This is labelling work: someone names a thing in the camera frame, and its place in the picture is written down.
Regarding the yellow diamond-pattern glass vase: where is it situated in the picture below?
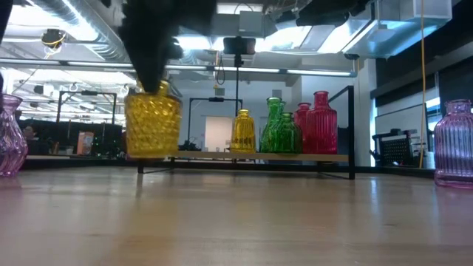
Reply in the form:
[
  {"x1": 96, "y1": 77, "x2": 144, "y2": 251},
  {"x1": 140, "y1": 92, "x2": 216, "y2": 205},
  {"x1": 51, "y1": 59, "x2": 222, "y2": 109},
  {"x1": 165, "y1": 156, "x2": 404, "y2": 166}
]
[{"x1": 123, "y1": 80, "x2": 183, "y2": 160}]

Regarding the slim yellow ribbed glass vase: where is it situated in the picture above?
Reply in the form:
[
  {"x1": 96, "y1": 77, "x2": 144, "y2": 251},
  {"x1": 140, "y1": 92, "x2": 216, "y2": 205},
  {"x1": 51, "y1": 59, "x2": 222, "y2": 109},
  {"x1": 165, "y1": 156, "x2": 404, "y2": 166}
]
[{"x1": 230, "y1": 108, "x2": 257, "y2": 154}]

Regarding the conical fluted green glass vase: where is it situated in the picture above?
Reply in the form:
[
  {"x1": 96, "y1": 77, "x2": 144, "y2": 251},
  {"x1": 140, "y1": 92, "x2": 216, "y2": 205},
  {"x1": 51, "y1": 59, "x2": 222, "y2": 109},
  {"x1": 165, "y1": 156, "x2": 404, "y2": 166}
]
[{"x1": 259, "y1": 97, "x2": 284, "y2": 154}]

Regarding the green ribbed glass vase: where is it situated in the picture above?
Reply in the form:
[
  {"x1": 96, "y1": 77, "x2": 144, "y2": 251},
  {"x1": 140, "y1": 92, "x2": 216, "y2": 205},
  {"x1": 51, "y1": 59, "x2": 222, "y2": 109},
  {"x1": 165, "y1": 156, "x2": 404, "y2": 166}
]
[{"x1": 275, "y1": 112, "x2": 303, "y2": 154}]

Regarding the tall red ribbed glass vase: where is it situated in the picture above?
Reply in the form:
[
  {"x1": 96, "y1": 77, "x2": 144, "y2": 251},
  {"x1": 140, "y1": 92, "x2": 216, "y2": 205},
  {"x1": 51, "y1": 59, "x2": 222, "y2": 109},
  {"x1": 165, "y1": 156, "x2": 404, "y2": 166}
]
[{"x1": 293, "y1": 102, "x2": 312, "y2": 154}]

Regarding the pink swirl glass vase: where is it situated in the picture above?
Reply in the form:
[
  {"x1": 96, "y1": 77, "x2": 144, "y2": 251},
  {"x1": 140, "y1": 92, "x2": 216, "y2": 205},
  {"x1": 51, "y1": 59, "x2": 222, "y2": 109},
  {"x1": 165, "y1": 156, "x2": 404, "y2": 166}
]
[{"x1": 0, "y1": 93, "x2": 30, "y2": 178}]

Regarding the red ribbed glass bottle vase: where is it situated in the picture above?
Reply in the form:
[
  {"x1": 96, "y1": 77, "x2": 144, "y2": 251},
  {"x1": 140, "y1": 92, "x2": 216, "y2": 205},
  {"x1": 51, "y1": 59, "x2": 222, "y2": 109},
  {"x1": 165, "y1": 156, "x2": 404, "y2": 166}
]
[{"x1": 304, "y1": 90, "x2": 338, "y2": 155}]

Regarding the pink ribbed glass bottle vase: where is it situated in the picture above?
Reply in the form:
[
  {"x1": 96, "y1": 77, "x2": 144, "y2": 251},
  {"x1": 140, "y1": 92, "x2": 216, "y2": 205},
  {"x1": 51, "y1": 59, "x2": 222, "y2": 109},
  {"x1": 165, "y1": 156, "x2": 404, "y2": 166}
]
[{"x1": 433, "y1": 98, "x2": 473, "y2": 190}]

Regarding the black phone on stand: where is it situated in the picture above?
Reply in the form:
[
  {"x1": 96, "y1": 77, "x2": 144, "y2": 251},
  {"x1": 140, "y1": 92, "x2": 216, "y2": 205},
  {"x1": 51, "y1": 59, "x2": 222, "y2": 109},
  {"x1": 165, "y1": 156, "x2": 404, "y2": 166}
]
[{"x1": 222, "y1": 35, "x2": 257, "y2": 117}]

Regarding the grey ceiling box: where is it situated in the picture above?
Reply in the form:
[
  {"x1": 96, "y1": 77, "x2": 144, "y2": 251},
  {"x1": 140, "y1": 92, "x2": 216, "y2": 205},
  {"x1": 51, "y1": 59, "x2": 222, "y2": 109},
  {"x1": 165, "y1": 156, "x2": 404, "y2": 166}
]
[{"x1": 238, "y1": 10, "x2": 265, "y2": 38}]

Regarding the white board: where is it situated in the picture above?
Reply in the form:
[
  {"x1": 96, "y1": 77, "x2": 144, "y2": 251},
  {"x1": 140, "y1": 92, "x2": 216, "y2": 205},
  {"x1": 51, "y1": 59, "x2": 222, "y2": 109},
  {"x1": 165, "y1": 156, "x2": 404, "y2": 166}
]
[{"x1": 204, "y1": 115, "x2": 234, "y2": 153}]

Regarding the orange box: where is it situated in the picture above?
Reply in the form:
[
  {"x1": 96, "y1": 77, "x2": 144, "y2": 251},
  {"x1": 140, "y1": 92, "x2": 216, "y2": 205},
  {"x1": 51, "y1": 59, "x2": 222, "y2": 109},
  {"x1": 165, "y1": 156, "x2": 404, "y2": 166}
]
[{"x1": 76, "y1": 131, "x2": 95, "y2": 156}]

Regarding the long ceiling light tube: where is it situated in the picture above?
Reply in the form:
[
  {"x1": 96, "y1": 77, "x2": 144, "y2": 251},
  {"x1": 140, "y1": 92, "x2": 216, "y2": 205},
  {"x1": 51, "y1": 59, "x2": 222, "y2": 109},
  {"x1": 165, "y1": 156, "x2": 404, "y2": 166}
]
[{"x1": 0, "y1": 57, "x2": 358, "y2": 78}]

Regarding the black perforated cart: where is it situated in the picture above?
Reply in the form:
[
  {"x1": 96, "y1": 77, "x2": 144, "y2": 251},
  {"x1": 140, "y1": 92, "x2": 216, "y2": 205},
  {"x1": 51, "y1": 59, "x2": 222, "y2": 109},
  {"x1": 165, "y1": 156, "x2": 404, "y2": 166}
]
[{"x1": 371, "y1": 128, "x2": 423, "y2": 168}]

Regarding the ribbed silver ventilation duct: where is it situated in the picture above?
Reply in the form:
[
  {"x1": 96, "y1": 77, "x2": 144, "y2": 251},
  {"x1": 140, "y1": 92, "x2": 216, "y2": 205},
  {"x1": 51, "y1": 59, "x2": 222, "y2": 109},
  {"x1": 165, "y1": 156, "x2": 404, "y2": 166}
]
[{"x1": 29, "y1": 0, "x2": 130, "y2": 64}]

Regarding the black background rig frame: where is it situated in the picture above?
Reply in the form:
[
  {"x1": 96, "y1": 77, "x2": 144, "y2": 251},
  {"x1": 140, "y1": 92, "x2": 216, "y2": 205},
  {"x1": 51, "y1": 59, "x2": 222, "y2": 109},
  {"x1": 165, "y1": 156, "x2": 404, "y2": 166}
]
[
  {"x1": 187, "y1": 96, "x2": 244, "y2": 151},
  {"x1": 55, "y1": 89, "x2": 118, "y2": 125}
]

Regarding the black ceiling cable reel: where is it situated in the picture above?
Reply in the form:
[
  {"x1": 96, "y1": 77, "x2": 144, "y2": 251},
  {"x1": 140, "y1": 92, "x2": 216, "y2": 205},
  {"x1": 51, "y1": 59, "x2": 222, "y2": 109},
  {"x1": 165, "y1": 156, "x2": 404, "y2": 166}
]
[{"x1": 40, "y1": 28, "x2": 67, "y2": 51}]

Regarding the black wire rack tray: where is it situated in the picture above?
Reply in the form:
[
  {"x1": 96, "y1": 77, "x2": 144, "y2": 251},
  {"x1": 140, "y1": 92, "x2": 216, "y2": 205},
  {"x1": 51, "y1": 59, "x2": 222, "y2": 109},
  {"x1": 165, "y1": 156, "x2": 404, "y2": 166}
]
[{"x1": 137, "y1": 85, "x2": 356, "y2": 181}]

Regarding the black aluminium table frame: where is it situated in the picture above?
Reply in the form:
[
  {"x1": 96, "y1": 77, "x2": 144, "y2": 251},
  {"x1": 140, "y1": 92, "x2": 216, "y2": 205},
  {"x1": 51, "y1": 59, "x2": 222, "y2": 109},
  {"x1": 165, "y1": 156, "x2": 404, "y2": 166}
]
[{"x1": 21, "y1": 157, "x2": 473, "y2": 180}]

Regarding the flat silver ceiling air duct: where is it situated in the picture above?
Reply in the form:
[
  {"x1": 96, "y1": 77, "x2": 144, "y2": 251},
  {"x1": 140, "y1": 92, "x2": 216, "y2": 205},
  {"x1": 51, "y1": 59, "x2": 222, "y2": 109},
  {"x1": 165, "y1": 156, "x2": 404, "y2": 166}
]
[{"x1": 341, "y1": 0, "x2": 454, "y2": 60}]

